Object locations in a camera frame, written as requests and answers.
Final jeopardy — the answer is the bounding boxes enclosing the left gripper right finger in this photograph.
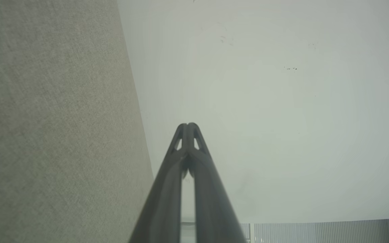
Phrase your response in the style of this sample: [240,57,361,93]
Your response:
[188,123,248,243]

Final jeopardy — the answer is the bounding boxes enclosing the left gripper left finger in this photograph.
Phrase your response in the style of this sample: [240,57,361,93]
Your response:
[129,123,189,243]

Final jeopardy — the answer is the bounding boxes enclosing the white ribbed panel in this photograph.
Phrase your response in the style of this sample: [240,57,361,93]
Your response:
[240,219,389,243]

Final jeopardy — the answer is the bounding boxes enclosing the grey fabric sofa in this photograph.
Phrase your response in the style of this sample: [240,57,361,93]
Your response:
[0,0,155,243]

